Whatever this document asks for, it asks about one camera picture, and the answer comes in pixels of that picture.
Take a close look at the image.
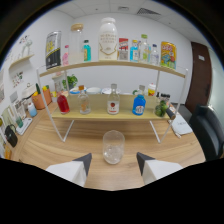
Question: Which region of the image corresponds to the small red liquid bottle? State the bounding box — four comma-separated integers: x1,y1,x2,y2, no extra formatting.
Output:
56,91,71,115

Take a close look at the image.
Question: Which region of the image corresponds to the green cup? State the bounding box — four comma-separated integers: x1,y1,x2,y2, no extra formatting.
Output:
15,116,24,129

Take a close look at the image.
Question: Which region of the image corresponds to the yellow cup with red lid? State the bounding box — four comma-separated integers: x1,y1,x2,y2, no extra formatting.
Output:
147,83,157,97

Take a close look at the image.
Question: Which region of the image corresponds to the clear drinking glass with ice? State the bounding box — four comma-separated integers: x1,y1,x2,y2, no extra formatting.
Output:
102,129,126,166

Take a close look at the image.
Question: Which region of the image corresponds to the glass jar of limes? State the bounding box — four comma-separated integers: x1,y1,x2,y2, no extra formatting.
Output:
154,99,177,121

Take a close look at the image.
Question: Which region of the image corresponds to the white tray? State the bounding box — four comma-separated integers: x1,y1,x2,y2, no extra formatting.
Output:
15,117,34,136

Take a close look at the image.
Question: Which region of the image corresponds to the black armchair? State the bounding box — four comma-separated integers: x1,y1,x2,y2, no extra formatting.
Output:
188,104,224,162

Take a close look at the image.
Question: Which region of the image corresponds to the two-tier wooden shelf rack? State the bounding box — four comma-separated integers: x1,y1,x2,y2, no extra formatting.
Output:
35,59,189,144

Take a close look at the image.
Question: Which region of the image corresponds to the blue liquid bottle white label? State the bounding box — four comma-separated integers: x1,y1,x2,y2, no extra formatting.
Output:
132,84,147,117

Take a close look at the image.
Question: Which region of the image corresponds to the clear bottle with orange label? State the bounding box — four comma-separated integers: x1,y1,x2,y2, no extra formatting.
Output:
77,84,92,115

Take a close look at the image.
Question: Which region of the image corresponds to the black bag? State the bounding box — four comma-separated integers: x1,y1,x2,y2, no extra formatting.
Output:
4,124,19,148

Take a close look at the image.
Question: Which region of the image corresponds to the white and blue jar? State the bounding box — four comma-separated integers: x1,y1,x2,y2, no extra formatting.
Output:
27,102,38,118

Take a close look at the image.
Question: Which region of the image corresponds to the orange storage basket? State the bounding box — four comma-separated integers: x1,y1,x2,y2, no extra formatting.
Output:
31,89,53,111

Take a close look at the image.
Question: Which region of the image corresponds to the clear bottle with red label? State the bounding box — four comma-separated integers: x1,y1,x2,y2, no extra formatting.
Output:
106,83,121,116

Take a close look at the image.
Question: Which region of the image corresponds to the white bowl with blue rim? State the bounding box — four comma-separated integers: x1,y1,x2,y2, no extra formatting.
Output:
69,87,88,95

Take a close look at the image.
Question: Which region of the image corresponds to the white pot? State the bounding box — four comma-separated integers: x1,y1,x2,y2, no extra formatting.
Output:
21,83,37,100

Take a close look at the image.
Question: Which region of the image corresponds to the dark brown door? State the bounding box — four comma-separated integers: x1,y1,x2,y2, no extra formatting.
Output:
185,41,213,114

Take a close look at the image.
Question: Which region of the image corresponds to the clear bottle with blue cap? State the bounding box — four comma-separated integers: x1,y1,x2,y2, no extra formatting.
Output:
149,43,160,66

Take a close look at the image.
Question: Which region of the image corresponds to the small pink bottle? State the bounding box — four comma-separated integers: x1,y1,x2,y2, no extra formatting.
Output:
62,44,70,67

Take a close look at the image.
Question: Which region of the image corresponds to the small teal bottle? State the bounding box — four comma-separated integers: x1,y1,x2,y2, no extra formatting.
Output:
82,39,92,63

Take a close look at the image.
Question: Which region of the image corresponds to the tall black drink can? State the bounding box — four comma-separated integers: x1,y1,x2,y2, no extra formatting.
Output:
45,30,63,70

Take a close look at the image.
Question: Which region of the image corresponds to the glass jar with cork lid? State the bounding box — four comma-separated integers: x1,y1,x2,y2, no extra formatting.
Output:
68,23,85,65

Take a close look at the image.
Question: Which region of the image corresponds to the white figurine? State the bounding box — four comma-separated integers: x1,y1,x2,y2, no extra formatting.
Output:
21,39,33,58

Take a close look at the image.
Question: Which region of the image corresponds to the large white milk bottle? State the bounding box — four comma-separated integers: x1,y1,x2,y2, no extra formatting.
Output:
97,17,119,62

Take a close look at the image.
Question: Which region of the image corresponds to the ceiling air vent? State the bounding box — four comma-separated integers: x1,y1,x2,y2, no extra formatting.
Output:
135,7,161,17

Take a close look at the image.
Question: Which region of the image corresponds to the wooden wall shelf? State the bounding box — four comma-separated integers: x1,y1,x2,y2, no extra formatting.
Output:
8,54,35,69

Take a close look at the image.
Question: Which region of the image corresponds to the red wall poster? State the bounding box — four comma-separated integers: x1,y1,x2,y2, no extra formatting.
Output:
118,37,130,61

